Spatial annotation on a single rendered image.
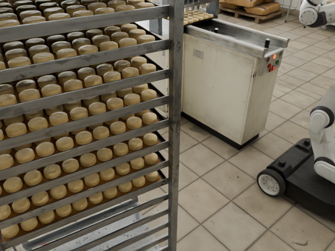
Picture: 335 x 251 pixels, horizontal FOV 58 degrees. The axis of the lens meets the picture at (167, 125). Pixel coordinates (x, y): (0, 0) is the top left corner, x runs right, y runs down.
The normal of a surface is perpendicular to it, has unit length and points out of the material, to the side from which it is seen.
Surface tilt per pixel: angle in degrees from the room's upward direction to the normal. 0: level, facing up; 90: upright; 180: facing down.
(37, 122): 0
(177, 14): 90
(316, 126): 90
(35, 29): 90
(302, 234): 0
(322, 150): 90
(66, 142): 0
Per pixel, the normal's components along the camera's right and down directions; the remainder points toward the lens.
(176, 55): 0.48, 0.50
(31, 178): 0.00, -0.82
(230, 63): -0.75, 0.38
